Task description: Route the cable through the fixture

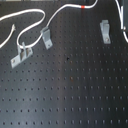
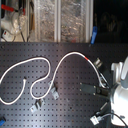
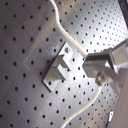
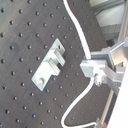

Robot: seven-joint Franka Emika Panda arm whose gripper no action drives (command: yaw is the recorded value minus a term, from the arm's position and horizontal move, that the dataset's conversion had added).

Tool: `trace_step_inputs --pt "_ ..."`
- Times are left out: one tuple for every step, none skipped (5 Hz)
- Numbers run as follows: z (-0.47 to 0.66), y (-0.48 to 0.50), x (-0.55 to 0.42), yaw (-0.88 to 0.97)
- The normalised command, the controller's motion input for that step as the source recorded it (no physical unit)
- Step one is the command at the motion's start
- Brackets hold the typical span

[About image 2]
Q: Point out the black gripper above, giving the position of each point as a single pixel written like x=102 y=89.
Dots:
x=95 y=90

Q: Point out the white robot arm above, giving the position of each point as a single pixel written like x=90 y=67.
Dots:
x=116 y=93

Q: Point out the grey metal clip right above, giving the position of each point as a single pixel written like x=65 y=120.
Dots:
x=98 y=63

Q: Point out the white connector plug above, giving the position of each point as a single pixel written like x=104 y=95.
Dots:
x=95 y=120

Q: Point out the clear plastic bag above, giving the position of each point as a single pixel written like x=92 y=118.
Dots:
x=59 y=20

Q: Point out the blue object bottom left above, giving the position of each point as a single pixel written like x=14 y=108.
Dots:
x=2 y=120

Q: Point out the grey cable clip upper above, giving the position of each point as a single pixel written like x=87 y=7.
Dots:
x=54 y=92

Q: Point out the grey cable clip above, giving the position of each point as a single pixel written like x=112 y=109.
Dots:
x=54 y=92
x=37 y=105

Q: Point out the grey cable clip lower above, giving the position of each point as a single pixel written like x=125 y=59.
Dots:
x=37 y=105

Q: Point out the blue handled tool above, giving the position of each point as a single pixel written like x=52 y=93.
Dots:
x=94 y=34

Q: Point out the white device with red cable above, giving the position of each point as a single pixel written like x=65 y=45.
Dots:
x=13 y=21

